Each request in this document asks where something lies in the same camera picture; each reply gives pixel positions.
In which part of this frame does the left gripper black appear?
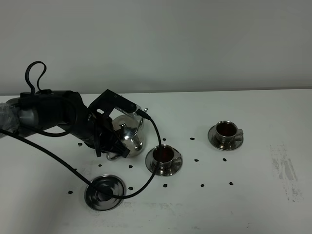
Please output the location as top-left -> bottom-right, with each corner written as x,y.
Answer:
88,89 -> 135,157

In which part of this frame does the stainless steel teapot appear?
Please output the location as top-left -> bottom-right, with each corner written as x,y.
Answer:
113,114 -> 144,158

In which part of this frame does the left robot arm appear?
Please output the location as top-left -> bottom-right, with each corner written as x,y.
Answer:
0,90 -> 139,157

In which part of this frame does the steel teapot coaster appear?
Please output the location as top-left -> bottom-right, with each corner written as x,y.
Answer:
84,175 -> 126,211

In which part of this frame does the near steel teacup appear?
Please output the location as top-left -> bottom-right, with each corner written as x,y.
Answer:
152,144 -> 182,169

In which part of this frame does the steel teacup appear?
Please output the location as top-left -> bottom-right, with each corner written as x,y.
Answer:
215,120 -> 243,143
152,144 -> 182,169

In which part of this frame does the near steel saucer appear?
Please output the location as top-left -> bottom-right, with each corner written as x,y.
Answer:
145,148 -> 183,176

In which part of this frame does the steel saucer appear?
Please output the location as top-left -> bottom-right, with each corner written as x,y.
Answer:
208,125 -> 244,151
145,148 -> 183,176

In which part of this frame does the far steel teacup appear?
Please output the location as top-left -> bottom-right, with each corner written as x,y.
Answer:
215,120 -> 243,143

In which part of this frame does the far steel saucer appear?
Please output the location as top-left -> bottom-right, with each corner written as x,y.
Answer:
208,125 -> 244,151

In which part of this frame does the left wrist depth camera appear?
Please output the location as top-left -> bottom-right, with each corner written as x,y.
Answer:
115,103 -> 141,117

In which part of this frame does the left camera black cable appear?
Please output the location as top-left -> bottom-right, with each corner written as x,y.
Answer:
0,60 -> 162,199

